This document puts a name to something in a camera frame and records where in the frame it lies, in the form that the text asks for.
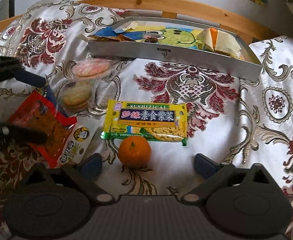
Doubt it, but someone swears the dark blue calcium packet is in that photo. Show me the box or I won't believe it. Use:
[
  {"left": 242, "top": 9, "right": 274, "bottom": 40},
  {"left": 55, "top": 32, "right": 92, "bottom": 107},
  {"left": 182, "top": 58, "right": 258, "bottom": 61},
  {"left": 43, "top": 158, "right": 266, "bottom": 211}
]
[{"left": 35, "top": 84, "right": 57, "bottom": 106}]

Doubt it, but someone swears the red snack packet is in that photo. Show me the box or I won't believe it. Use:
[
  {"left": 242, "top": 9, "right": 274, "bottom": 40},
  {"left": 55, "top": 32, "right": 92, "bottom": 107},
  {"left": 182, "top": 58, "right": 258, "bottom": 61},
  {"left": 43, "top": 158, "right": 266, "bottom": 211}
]
[{"left": 8, "top": 90, "right": 77, "bottom": 168}]

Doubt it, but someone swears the white cartoon face packet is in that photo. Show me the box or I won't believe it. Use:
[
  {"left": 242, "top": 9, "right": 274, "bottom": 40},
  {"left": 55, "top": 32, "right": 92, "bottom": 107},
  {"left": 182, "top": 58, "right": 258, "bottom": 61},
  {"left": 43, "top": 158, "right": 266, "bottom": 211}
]
[{"left": 57, "top": 116, "right": 101, "bottom": 167}]

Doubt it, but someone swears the beige round biscuit pack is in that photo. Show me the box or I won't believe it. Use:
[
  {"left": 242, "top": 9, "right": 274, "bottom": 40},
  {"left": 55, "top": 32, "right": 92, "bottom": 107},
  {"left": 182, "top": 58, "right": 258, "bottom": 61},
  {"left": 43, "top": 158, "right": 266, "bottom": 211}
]
[{"left": 56, "top": 80, "right": 98, "bottom": 116}]

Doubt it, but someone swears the orange tangerine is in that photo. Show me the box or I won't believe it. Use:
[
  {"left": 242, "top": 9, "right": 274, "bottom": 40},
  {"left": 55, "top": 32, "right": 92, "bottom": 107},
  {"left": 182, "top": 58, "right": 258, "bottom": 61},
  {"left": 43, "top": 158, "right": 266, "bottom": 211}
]
[{"left": 118, "top": 136, "right": 151, "bottom": 168}]

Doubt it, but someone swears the pink round biscuit pack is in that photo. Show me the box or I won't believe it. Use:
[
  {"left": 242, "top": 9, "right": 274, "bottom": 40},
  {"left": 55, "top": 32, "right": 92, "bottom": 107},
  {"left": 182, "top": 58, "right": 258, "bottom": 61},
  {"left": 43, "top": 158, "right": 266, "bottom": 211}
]
[{"left": 72, "top": 58, "right": 112, "bottom": 79}]

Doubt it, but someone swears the yellow seaweed cracker packet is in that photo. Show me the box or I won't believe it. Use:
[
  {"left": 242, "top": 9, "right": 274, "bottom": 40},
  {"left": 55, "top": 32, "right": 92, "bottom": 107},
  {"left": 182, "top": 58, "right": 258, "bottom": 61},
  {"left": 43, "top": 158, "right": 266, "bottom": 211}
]
[{"left": 101, "top": 100, "right": 187, "bottom": 146}]

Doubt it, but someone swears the brown small snack packet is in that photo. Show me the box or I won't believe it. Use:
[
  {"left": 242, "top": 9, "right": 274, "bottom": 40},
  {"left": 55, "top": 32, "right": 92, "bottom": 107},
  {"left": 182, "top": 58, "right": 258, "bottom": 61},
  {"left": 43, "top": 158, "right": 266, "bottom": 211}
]
[{"left": 87, "top": 34, "right": 135, "bottom": 42}]

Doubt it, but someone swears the orange cream bread package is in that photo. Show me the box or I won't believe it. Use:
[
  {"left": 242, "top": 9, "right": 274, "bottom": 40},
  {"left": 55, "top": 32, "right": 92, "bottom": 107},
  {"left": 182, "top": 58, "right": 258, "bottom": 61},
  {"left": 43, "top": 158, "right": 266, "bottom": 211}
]
[{"left": 197, "top": 28, "right": 243, "bottom": 59}]

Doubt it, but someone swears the light blue snack packet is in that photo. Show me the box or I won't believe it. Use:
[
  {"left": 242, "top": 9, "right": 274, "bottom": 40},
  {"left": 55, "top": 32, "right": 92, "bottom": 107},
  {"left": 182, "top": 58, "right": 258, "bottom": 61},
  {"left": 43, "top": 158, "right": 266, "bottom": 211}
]
[{"left": 143, "top": 31, "right": 162, "bottom": 43}]

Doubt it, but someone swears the floral satin bedspread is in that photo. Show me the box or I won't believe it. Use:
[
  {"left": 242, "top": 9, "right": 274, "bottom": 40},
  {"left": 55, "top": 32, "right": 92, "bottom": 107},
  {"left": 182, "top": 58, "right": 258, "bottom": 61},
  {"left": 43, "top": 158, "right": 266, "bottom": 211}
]
[{"left": 0, "top": 0, "right": 293, "bottom": 240}]

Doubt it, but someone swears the grey cardboard tray box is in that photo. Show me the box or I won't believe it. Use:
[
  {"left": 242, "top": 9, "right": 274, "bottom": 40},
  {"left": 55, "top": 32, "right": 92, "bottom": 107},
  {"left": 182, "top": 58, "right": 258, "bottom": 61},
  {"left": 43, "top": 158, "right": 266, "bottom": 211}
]
[{"left": 87, "top": 16, "right": 262, "bottom": 81}]

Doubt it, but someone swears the green cartoon drawing sheet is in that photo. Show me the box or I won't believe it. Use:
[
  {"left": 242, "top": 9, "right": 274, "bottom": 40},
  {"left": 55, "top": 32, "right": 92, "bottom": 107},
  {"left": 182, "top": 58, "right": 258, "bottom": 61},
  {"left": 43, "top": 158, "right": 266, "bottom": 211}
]
[{"left": 96, "top": 25, "right": 202, "bottom": 49}]

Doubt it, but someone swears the grey wall panel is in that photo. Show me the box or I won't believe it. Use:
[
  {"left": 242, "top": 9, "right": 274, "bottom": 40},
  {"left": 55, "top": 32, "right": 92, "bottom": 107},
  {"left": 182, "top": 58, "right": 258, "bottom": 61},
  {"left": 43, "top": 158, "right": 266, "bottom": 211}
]
[{"left": 0, "top": 0, "right": 15, "bottom": 22}]

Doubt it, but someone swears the wooden bed frame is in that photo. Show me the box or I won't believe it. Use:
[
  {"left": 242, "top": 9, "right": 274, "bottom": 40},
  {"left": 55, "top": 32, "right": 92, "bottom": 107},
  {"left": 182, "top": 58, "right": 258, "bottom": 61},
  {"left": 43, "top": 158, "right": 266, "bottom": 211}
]
[{"left": 0, "top": 0, "right": 279, "bottom": 45}]

